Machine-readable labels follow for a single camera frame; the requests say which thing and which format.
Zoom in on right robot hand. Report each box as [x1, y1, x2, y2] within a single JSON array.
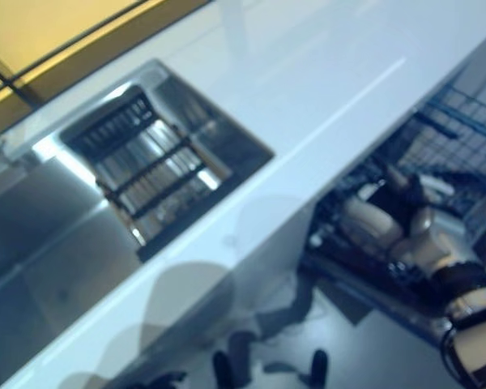
[[369, 167, 428, 235]]

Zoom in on cream round plate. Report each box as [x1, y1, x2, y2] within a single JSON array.
[[342, 199, 405, 249]]

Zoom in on white cabinet door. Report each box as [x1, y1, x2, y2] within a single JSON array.
[[117, 194, 323, 389]]

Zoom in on dark robot foot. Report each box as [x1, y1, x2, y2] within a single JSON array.
[[309, 348, 330, 383], [211, 350, 232, 388]]

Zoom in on black roll-up drying rack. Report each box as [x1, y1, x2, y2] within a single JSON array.
[[59, 83, 235, 249]]

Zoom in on stainless steel sink basin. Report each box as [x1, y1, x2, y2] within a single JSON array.
[[0, 58, 276, 380]]

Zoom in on dark wire dishwasher rack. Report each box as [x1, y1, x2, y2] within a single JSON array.
[[307, 87, 486, 284]]

